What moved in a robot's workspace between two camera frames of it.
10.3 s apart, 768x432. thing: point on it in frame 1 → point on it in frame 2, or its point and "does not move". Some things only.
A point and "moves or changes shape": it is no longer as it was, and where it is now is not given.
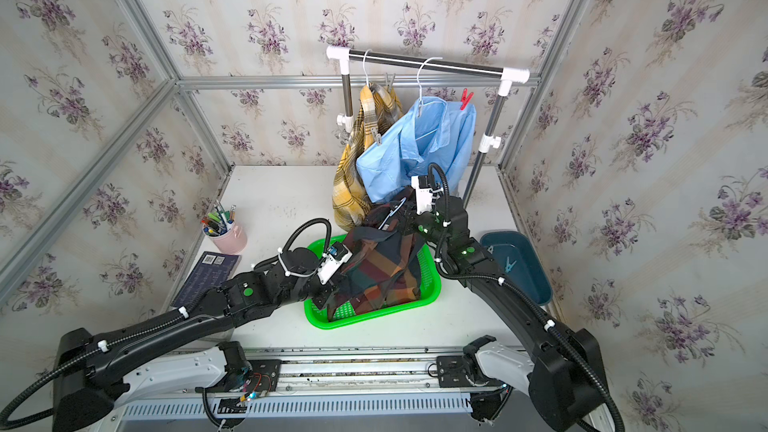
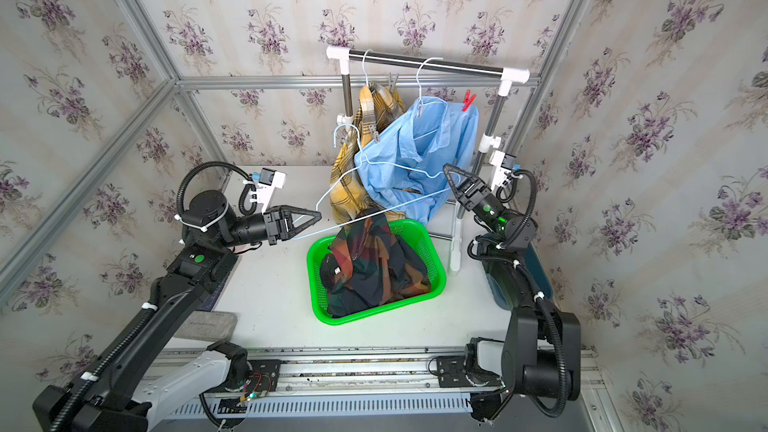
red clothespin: x=465 y=98 does not move
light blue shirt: x=433 y=134 does not move
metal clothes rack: x=508 y=77 does not move
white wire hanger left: x=367 y=80 does not move
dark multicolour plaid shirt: x=383 y=268 moves or changes shape
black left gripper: x=331 y=289 → x=276 y=225
